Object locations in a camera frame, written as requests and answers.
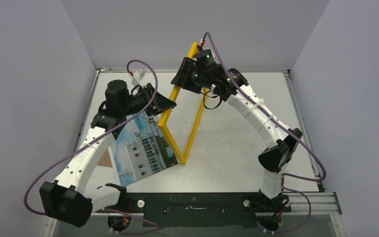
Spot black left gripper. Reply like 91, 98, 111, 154
121, 83, 177, 117

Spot sky and building photo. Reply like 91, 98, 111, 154
108, 112, 179, 186

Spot yellow wooden picture frame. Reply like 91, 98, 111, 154
157, 41, 206, 166

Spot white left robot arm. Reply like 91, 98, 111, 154
39, 79, 177, 227

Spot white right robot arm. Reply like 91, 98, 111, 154
171, 49, 303, 212

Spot brown cardboard backing board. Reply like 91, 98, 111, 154
97, 151, 113, 168

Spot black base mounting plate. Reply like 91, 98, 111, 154
95, 192, 292, 228

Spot aluminium rail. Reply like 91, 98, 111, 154
96, 191, 341, 215

